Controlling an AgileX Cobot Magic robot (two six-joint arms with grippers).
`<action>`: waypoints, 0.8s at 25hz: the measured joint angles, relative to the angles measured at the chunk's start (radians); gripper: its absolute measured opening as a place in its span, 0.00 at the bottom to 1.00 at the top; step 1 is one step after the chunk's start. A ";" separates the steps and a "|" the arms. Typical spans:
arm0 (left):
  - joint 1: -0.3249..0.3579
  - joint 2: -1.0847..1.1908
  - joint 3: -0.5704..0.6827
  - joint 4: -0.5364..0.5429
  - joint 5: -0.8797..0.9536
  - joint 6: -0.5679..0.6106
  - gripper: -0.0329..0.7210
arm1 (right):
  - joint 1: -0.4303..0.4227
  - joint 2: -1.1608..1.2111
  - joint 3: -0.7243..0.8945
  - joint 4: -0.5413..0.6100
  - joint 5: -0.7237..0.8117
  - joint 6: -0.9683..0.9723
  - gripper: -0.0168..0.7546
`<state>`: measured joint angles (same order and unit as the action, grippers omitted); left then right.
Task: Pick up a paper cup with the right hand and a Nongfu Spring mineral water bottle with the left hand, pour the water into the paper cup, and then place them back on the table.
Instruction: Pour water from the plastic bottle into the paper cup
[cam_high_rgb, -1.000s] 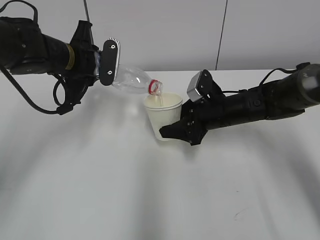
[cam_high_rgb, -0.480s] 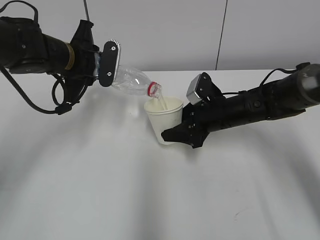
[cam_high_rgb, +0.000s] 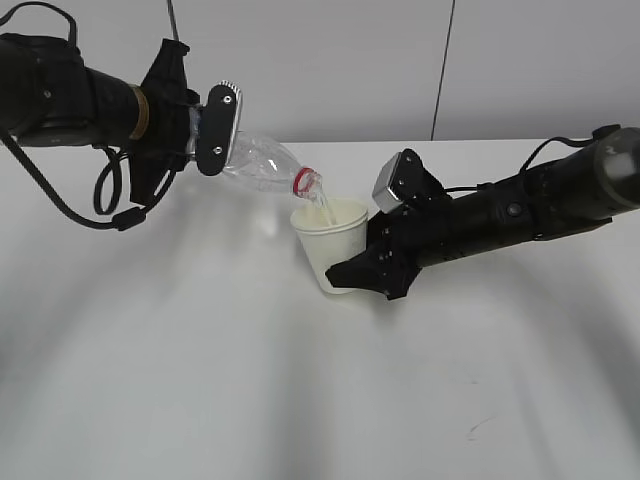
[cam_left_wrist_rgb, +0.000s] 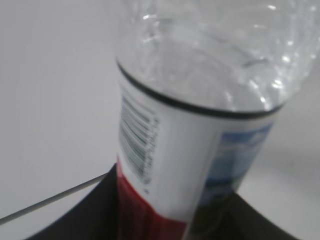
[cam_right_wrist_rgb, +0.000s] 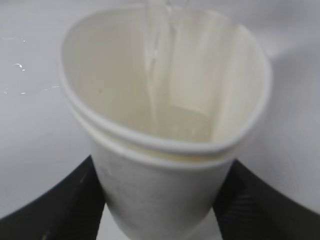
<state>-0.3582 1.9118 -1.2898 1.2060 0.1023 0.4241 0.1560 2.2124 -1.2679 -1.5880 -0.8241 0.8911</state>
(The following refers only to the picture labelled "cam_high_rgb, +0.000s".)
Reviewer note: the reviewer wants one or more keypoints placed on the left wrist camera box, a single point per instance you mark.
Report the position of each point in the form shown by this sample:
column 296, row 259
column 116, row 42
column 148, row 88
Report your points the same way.
column 217, row 128

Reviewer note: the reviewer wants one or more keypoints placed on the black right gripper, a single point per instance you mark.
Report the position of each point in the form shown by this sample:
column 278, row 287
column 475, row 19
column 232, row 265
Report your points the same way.
column 401, row 242

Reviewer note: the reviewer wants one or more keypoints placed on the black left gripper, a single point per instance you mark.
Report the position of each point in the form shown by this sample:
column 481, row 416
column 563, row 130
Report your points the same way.
column 162, row 147

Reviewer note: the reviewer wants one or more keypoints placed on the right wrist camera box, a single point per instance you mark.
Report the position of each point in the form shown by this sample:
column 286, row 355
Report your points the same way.
column 401, row 180

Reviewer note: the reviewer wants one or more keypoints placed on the white paper cup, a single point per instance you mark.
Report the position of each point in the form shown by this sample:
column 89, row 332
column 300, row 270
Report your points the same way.
column 330, row 235

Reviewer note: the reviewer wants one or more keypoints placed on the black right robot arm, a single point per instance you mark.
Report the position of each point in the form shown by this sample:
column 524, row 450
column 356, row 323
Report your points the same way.
column 576, row 194

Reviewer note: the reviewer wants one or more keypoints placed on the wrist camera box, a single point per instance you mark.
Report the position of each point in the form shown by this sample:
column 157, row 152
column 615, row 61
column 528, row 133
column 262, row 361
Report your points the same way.
column 217, row 128
column 401, row 180

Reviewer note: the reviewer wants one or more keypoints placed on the clear plastic water bottle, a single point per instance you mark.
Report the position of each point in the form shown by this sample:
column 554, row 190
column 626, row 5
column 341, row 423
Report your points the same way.
column 262, row 164

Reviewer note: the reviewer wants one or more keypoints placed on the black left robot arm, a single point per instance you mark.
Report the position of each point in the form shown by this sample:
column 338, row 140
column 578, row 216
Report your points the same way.
column 50, row 98

